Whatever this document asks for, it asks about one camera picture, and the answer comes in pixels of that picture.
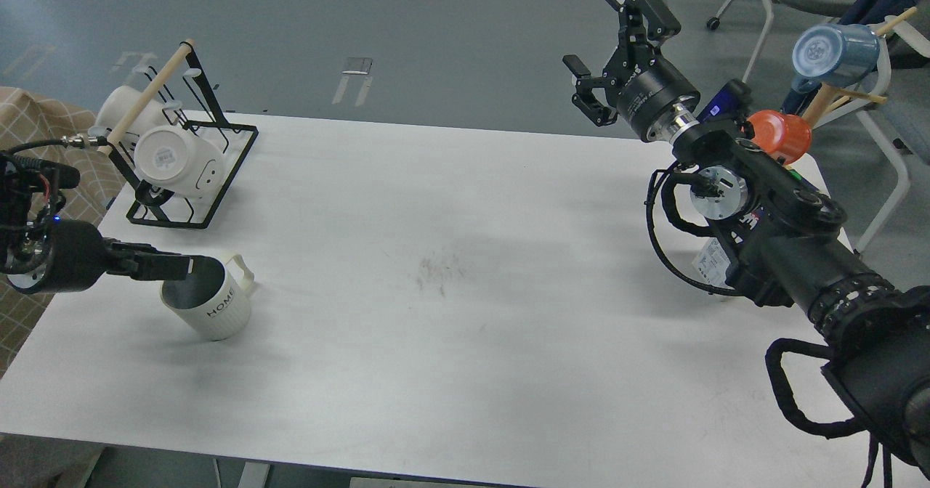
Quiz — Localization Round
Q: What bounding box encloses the white HOME mug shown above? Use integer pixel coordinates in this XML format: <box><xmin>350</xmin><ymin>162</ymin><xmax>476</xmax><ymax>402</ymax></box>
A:
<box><xmin>161</xmin><ymin>252</ymin><xmax>255</xmax><ymax>341</ymax></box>

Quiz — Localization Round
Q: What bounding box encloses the beige checked cloth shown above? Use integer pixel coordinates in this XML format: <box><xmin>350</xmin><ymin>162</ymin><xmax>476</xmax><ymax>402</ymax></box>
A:
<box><xmin>0</xmin><ymin>86</ymin><xmax>124</xmax><ymax>373</ymax></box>

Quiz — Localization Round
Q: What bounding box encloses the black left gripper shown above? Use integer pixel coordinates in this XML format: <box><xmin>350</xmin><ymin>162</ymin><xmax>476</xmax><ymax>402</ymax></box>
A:
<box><xmin>7</xmin><ymin>219</ymin><xmax>200</xmax><ymax>295</ymax></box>

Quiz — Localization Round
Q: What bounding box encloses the black wire cup rack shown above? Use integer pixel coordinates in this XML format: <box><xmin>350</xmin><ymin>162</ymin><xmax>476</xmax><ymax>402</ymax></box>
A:
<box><xmin>89</xmin><ymin>39</ymin><xmax>259</xmax><ymax>229</ymax></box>

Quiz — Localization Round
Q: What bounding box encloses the orange plastic cup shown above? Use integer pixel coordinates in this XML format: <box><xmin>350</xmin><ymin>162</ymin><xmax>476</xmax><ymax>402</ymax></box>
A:
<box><xmin>748</xmin><ymin>110</ymin><xmax>812</xmax><ymax>165</ymax></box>

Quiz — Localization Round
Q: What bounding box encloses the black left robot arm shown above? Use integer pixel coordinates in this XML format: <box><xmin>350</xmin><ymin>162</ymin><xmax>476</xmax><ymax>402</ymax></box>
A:
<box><xmin>1</xmin><ymin>134</ymin><xmax>207</xmax><ymax>295</ymax></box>

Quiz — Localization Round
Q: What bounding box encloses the blue white milk carton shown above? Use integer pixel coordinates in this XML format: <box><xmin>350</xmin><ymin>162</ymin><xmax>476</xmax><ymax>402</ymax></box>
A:
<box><xmin>692</xmin><ymin>237</ymin><xmax>740</xmax><ymax>296</ymax></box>

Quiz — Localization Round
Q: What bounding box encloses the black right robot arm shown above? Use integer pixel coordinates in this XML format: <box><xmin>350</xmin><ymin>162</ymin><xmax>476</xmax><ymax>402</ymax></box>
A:
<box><xmin>562</xmin><ymin>0</ymin><xmax>929</xmax><ymax>486</ymax></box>

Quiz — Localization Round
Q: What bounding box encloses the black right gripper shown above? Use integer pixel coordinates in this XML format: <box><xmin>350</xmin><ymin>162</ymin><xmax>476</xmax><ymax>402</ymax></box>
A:
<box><xmin>562</xmin><ymin>0</ymin><xmax>700</xmax><ymax>142</ymax></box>

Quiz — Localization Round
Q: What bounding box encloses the wooden mug tree stand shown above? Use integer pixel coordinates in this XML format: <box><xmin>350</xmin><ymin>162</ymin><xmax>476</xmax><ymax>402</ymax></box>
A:
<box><xmin>793</xmin><ymin>6</ymin><xmax>919</xmax><ymax>128</ymax></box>

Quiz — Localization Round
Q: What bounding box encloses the white mug behind rack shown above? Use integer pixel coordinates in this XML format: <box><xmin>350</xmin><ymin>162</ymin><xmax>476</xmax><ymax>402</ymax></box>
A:
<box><xmin>89</xmin><ymin>85</ymin><xmax>175</xmax><ymax>140</ymax></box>

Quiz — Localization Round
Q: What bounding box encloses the blue plastic cup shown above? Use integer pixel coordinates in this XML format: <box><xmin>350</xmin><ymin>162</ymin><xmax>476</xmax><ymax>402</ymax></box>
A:
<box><xmin>791</xmin><ymin>23</ymin><xmax>881</xmax><ymax>94</ymax></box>

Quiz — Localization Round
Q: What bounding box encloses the grey office chair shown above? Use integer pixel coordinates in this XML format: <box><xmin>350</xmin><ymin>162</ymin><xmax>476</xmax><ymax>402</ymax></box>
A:
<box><xmin>730</xmin><ymin>0</ymin><xmax>917</xmax><ymax>254</ymax></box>

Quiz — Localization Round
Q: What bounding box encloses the blue camera on right wrist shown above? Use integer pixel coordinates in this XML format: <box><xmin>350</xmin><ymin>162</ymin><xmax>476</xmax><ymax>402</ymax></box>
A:
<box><xmin>697</xmin><ymin>78</ymin><xmax>753</xmax><ymax>123</ymax></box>

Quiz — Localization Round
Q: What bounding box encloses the white mug on rack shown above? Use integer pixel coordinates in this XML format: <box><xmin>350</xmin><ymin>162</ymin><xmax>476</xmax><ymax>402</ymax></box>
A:
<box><xmin>133</xmin><ymin>125</ymin><xmax>227</xmax><ymax>199</ymax></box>

